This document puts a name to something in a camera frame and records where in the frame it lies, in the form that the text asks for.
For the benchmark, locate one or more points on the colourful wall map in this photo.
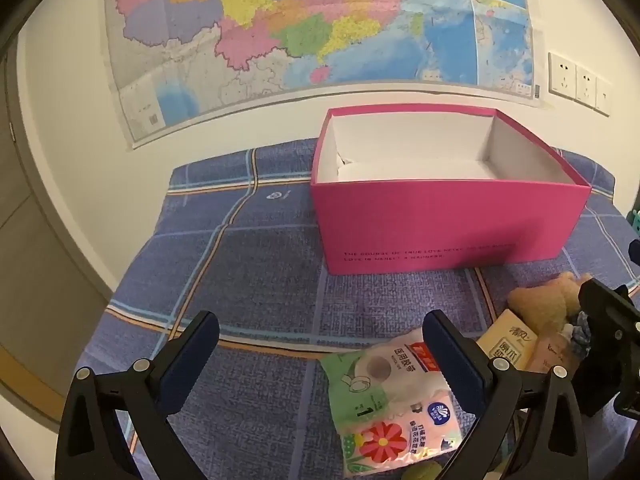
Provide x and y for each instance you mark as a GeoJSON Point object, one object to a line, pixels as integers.
{"type": "Point", "coordinates": [310, 25]}

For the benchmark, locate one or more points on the pink cardboard box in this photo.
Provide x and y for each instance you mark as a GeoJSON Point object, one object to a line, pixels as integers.
{"type": "Point", "coordinates": [440, 225]}

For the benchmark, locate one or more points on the white wall switch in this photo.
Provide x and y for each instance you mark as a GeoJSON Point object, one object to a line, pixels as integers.
{"type": "Point", "coordinates": [603, 96]}

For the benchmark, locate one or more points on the blue fuzzy cloth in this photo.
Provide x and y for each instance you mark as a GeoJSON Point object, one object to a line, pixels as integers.
{"type": "Point", "coordinates": [581, 335]}

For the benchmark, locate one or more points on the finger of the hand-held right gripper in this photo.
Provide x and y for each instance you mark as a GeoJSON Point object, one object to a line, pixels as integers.
{"type": "Point", "coordinates": [607, 307]}

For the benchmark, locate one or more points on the yellow small box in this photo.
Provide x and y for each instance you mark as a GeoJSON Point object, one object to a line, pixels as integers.
{"type": "Point", "coordinates": [505, 342]}

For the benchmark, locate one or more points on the blue plaid bed sheet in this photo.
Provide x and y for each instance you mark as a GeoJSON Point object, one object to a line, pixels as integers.
{"type": "Point", "coordinates": [240, 270]}

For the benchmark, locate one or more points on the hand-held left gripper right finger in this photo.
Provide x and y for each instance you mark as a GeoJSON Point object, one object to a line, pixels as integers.
{"type": "Point", "coordinates": [450, 362]}

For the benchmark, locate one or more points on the beige wardrobe door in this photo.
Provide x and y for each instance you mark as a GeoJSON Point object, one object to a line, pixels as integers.
{"type": "Point", "coordinates": [30, 240]}

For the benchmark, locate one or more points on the teal perforated basket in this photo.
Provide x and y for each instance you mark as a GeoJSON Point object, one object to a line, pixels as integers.
{"type": "Point", "coordinates": [635, 222]}

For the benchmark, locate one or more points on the white wall socket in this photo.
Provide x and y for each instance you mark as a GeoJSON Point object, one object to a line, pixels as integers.
{"type": "Point", "coordinates": [586, 86]}
{"type": "Point", "coordinates": [562, 75]}

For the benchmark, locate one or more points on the pink floral tissue packet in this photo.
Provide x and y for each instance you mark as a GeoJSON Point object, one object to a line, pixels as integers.
{"type": "Point", "coordinates": [395, 435]}

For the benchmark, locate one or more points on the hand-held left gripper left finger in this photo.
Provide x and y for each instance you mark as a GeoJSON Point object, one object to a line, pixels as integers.
{"type": "Point", "coordinates": [187, 362]}

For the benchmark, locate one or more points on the beige plush toy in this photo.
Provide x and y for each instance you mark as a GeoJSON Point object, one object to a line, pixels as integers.
{"type": "Point", "coordinates": [542, 302]}

